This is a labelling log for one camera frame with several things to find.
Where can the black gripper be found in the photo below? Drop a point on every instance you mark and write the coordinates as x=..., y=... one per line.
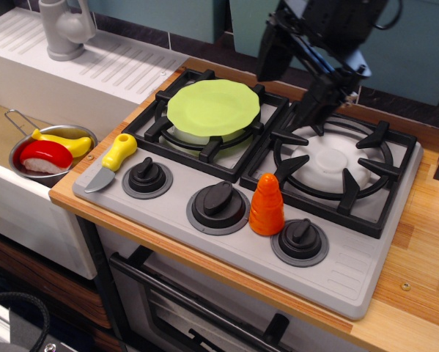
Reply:
x=294, y=30

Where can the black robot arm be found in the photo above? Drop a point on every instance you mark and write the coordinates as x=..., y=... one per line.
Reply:
x=325, y=37

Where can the orange toy carrot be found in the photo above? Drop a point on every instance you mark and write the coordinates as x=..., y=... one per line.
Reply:
x=266, y=215

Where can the light green plastic plate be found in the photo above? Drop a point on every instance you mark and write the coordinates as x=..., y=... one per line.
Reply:
x=217, y=107

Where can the black left burner grate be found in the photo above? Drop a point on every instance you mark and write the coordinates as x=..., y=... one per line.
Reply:
x=224, y=157

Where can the black burner grate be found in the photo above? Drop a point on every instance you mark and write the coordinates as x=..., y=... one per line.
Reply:
x=224, y=157
x=345, y=171

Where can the black right burner grate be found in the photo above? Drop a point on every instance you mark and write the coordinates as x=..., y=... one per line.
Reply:
x=345, y=171

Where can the black middle stove knob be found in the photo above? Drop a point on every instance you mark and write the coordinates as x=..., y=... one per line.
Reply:
x=219, y=209

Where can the black stove knob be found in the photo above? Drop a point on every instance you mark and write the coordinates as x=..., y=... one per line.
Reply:
x=219, y=209
x=147, y=180
x=301, y=244

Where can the black right stove knob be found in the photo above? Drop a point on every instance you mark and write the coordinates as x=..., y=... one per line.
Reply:
x=301, y=244

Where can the white toy sink unit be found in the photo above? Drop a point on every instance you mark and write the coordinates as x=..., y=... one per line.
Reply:
x=96, y=90

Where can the grey toy stove top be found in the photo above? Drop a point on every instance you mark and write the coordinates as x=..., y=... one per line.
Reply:
x=344, y=281

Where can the black left stove knob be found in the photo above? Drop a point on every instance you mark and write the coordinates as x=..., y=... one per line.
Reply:
x=147, y=180

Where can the yellow toy banana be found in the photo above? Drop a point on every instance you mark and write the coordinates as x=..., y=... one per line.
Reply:
x=77, y=147

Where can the grey toy faucet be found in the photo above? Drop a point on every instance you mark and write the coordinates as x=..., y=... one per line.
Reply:
x=66, y=32

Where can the small metal pot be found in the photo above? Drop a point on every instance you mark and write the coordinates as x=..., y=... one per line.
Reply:
x=58, y=175

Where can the red and white toy sushi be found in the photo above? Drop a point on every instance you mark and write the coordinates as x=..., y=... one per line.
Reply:
x=46, y=156

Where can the toy oven door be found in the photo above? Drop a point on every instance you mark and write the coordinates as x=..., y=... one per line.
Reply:
x=184, y=310

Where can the yellow handled toy knife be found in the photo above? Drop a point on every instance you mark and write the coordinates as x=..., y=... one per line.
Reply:
x=124, y=146

